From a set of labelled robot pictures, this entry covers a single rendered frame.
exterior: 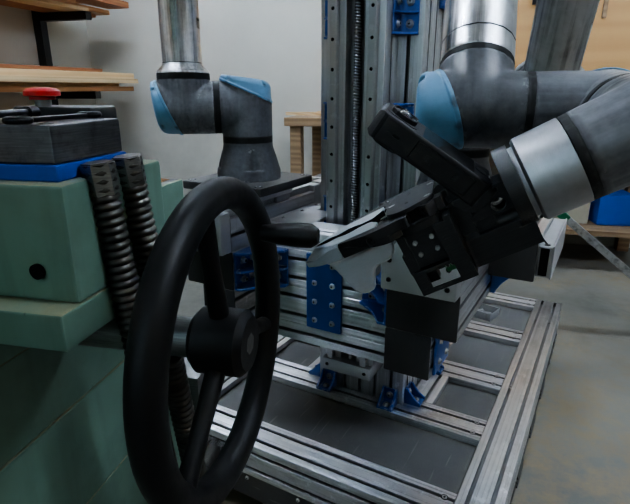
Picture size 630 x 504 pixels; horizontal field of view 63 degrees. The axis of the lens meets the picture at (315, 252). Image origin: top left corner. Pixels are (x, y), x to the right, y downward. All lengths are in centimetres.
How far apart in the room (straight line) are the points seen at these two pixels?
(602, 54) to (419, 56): 268
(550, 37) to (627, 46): 293
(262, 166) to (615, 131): 87
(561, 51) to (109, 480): 86
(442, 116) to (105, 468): 54
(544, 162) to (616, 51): 338
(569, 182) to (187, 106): 90
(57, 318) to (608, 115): 43
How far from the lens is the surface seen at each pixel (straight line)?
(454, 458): 132
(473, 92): 53
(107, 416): 67
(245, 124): 119
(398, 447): 132
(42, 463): 59
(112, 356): 65
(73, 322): 42
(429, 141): 45
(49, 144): 41
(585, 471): 174
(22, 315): 43
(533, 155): 44
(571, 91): 54
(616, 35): 381
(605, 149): 44
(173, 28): 122
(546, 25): 90
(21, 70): 342
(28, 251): 43
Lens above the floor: 103
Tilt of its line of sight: 18 degrees down
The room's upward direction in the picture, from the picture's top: straight up
